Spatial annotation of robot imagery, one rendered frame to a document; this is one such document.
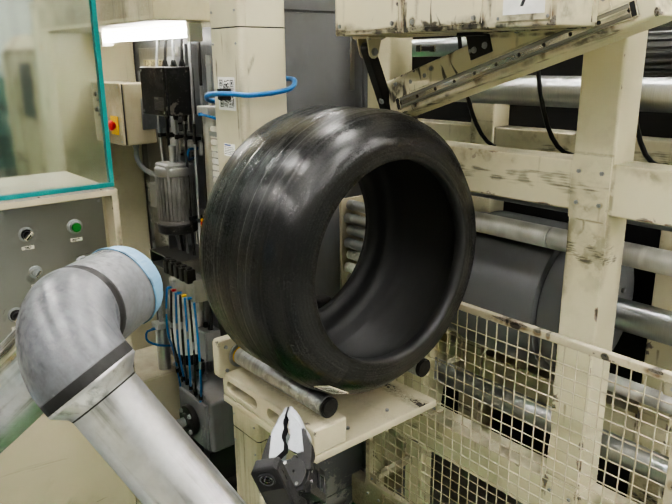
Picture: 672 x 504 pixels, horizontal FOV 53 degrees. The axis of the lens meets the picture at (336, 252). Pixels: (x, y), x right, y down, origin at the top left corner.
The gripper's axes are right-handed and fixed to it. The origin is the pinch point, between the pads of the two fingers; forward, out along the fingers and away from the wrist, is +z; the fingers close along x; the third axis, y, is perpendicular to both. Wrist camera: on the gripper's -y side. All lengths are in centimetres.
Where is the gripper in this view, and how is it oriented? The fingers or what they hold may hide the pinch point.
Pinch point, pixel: (287, 412)
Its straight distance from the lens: 117.2
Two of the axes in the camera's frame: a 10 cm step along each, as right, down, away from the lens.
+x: 9.2, -2.7, -2.8
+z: -0.5, -7.8, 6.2
